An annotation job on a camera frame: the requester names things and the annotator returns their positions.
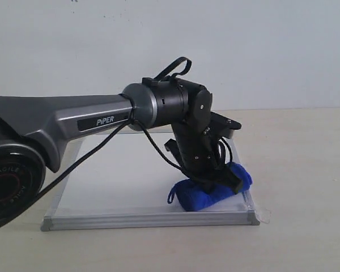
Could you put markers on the clear tape front right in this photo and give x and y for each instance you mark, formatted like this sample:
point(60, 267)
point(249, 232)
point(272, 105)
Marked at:
point(263, 215)

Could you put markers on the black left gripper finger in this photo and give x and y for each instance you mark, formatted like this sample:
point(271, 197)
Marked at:
point(230, 180)

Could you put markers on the blue cloth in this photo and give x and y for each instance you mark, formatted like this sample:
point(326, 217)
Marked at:
point(192, 198)

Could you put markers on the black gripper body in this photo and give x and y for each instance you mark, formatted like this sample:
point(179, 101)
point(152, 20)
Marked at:
point(202, 156)

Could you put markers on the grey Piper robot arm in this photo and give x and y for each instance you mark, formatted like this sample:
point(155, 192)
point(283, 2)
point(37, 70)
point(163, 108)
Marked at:
point(34, 133)

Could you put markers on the white board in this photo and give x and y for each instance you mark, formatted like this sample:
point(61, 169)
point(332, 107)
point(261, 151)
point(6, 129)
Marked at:
point(126, 185)

